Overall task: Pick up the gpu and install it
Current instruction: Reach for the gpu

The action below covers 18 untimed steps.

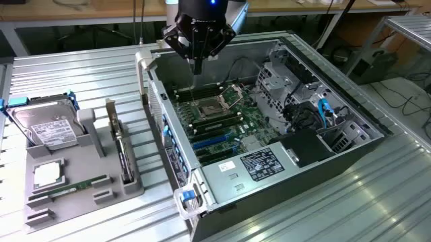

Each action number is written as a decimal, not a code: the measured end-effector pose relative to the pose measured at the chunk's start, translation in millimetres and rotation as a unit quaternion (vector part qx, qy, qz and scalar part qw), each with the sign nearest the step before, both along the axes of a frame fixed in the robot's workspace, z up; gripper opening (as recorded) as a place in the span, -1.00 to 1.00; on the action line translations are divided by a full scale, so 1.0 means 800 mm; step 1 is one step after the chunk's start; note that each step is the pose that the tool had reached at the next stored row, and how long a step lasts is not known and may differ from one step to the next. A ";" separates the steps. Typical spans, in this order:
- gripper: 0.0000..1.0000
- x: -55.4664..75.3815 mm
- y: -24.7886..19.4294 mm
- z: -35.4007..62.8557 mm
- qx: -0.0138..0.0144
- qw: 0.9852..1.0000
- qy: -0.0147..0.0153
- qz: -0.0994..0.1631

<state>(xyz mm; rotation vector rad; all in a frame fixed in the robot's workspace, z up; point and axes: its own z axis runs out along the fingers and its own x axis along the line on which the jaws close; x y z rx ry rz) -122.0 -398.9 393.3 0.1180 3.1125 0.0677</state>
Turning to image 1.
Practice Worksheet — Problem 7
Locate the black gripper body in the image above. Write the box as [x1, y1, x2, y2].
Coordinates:
[177, 0, 233, 29]

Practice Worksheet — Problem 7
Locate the graphics card with silver bracket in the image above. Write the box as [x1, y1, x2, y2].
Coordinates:
[105, 98, 135, 183]

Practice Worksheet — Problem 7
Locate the metal socket cover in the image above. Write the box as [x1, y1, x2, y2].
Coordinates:
[219, 85, 246, 104]

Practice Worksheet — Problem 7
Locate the black RAM slot bank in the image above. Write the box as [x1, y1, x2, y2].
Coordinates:
[174, 86, 223, 103]

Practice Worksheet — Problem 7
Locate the silver disk bay cage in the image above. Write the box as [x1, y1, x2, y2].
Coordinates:
[254, 62, 325, 127]

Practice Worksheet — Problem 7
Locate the CPU socket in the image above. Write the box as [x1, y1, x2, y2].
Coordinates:
[197, 99, 226, 119]

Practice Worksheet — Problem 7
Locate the blue expansion slot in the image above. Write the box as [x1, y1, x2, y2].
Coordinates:
[193, 133, 238, 150]

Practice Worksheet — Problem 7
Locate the black expansion slot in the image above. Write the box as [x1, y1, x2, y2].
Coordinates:
[198, 147, 238, 162]

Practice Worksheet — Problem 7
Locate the silver hard disk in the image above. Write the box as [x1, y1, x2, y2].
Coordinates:
[10, 102, 86, 151]

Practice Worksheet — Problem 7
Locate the hard disk drive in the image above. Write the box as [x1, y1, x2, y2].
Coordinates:
[0, 89, 82, 152]

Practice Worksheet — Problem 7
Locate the metal slat side table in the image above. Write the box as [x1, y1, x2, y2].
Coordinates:
[343, 15, 431, 79]

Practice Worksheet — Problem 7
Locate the grey power supply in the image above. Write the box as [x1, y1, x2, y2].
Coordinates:
[198, 141, 305, 205]

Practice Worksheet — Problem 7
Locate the open black PC case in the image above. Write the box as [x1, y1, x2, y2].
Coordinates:
[134, 30, 394, 242]

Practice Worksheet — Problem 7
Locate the silver CPU chip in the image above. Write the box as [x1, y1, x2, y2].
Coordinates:
[34, 162, 66, 189]

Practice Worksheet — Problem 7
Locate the green RAM stick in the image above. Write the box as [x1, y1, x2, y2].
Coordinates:
[29, 176, 106, 200]

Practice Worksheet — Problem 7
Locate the grey parts rack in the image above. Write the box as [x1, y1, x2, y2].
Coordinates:
[22, 108, 146, 234]

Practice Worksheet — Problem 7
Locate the hanging black cable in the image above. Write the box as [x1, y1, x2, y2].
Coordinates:
[133, 0, 147, 46]

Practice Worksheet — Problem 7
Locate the grey case handle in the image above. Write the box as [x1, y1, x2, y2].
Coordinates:
[134, 50, 161, 72]

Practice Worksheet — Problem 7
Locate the wooden desk with grey frame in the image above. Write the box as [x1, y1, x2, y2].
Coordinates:
[0, 0, 422, 57]

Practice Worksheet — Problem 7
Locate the coiled black cable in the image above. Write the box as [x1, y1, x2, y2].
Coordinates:
[331, 44, 351, 64]

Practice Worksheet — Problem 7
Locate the blue wire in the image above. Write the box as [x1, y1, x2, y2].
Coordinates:
[317, 98, 338, 127]

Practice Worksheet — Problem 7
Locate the black box with handle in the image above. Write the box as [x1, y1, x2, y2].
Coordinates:
[349, 49, 401, 86]

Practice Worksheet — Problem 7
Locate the black floor cable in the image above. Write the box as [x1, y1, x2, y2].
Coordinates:
[370, 72, 431, 110]

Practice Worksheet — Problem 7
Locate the clear case handle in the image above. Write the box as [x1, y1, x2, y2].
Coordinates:
[173, 186, 207, 219]

